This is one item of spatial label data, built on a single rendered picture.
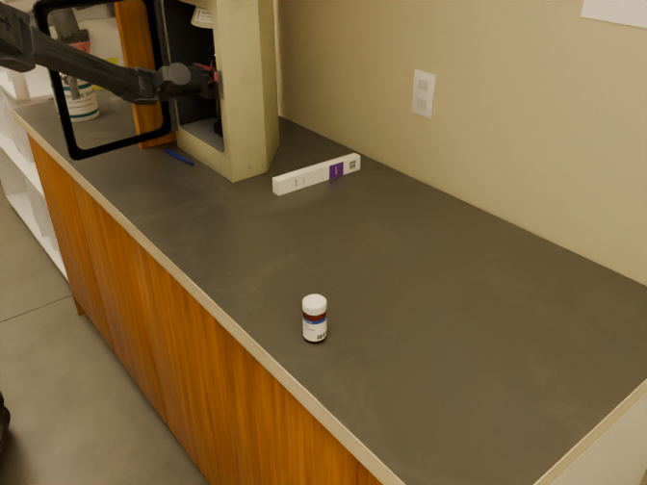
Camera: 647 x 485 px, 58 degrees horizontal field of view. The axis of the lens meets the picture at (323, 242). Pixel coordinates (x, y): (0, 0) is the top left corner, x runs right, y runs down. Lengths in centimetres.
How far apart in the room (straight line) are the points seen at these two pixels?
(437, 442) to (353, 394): 15
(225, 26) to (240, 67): 10
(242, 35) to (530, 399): 102
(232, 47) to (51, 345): 162
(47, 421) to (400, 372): 161
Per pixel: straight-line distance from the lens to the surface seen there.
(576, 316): 118
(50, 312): 287
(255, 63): 152
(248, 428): 136
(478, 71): 144
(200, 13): 157
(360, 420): 91
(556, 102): 134
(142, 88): 154
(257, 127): 157
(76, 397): 241
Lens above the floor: 162
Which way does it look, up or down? 32 degrees down
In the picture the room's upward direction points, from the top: straight up
